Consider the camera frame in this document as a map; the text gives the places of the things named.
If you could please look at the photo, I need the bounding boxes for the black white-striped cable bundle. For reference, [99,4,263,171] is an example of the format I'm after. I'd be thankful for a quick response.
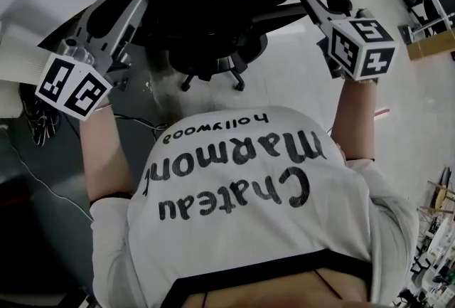
[19,82,61,147]

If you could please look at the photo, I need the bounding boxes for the person's left forearm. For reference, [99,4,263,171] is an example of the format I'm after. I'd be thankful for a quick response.
[78,107,134,203]

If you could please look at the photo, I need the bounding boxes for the white floor cable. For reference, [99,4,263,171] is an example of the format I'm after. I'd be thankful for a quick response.
[6,128,93,222]

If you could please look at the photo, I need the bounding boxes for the person's neck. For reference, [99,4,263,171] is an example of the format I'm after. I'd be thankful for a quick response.
[184,265,370,308]

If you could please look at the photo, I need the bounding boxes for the person's right forearm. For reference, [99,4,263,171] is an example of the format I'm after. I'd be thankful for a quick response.
[328,78,378,161]

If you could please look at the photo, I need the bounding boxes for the black floor cable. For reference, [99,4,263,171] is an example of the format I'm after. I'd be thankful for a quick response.
[113,114,168,132]

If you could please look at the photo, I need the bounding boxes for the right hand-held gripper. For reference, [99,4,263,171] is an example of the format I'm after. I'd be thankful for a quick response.
[298,0,397,82]

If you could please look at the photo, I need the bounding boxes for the brown cardboard box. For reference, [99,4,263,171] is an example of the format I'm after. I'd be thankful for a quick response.
[407,31,455,61]

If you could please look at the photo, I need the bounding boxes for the person's white printed t-shirt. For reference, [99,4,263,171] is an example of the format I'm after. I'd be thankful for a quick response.
[88,105,420,308]

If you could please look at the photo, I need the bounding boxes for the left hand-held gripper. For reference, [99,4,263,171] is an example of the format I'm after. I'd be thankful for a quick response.
[34,0,149,122]

